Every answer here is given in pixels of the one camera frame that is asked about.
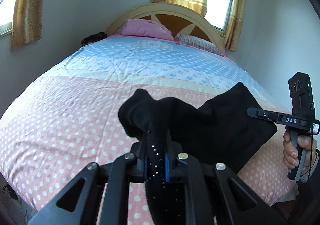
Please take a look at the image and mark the black pants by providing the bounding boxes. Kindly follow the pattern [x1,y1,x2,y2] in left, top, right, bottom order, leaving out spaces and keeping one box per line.
[118,83,277,224]

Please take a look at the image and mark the right forearm dark sleeve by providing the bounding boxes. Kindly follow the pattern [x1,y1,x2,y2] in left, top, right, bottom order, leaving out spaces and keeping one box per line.
[272,149,319,224]

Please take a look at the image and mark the person right hand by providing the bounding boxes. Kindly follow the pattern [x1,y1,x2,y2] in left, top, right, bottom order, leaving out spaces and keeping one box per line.
[283,131,318,175]

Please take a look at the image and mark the polka dot bed sheet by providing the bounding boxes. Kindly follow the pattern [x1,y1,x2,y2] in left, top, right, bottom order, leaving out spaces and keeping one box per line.
[1,35,283,218]

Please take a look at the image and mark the yellow right curtain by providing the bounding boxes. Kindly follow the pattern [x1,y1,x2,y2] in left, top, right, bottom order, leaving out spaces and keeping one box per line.
[225,0,246,52]

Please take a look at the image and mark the striped pillow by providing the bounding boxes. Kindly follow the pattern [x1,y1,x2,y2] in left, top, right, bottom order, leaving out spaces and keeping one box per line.
[176,34,223,56]

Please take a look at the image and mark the cream wooden headboard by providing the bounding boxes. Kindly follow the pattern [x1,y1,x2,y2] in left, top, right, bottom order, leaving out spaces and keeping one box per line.
[105,3,226,54]

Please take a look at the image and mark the black item beside bed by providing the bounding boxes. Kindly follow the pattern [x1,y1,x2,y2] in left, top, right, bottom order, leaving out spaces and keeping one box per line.
[81,32,107,47]

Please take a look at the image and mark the pink pillow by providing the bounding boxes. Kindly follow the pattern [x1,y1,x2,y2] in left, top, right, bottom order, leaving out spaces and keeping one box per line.
[121,19,174,41]

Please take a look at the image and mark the yellow left window curtain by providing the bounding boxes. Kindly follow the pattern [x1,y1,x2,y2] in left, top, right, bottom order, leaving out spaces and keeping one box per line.
[11,0,44,52]

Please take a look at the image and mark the left side window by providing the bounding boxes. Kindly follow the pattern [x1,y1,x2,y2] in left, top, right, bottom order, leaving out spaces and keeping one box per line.
[0,0,16,36]

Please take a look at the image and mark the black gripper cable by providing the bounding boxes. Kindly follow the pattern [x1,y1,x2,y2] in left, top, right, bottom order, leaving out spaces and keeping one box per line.
[307,101,316,182]

